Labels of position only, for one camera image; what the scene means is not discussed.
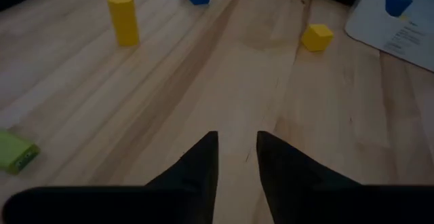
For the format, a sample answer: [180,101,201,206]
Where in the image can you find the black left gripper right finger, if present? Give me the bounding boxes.
[256,131,434,224]

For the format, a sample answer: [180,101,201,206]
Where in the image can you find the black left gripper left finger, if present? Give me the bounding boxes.
[1,131,220,224]

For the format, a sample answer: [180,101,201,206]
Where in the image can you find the yellow cube block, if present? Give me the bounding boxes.
[300,23,335,53]

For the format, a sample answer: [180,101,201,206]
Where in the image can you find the lime green long block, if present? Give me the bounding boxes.
[0,129,41,176]

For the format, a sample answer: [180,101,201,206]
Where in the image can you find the yellow cylinder block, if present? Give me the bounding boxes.
[106,0,140,48]

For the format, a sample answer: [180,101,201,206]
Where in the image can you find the white plastic bin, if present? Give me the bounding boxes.
[344,0,434,73]

